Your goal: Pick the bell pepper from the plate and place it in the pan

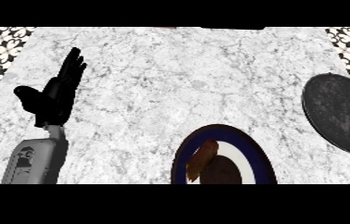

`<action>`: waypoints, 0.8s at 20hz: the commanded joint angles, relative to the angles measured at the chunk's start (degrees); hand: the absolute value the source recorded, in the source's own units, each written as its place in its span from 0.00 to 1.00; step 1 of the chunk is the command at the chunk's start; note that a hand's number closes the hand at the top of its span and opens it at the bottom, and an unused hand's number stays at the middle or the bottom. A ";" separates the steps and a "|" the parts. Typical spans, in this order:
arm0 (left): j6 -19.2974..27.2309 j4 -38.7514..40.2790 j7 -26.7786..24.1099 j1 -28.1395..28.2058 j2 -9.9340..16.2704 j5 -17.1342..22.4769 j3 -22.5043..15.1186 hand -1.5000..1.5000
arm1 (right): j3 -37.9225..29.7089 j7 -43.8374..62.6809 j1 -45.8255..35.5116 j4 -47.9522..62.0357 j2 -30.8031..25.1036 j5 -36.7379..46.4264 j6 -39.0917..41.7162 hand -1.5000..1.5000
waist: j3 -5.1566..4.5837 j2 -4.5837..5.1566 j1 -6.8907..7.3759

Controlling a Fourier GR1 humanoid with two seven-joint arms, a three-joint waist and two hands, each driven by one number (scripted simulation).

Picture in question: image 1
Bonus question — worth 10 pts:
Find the blue and white plate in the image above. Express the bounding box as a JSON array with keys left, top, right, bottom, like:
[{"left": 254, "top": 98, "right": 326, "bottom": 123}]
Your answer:
[{"left": 171, "top": 123, "right": 279, "bottom": 185}]

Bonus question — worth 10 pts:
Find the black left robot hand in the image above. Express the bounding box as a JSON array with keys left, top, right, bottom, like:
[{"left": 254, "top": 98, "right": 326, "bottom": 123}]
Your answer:
[{"left": 12, "top": 46, "right": 88, "bottom": 129}]

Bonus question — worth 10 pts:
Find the dark grey pan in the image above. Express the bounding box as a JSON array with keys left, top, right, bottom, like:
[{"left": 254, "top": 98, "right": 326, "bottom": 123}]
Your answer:
[{"left": 301, "top": 72, "right": 350, "bottom": 153}]

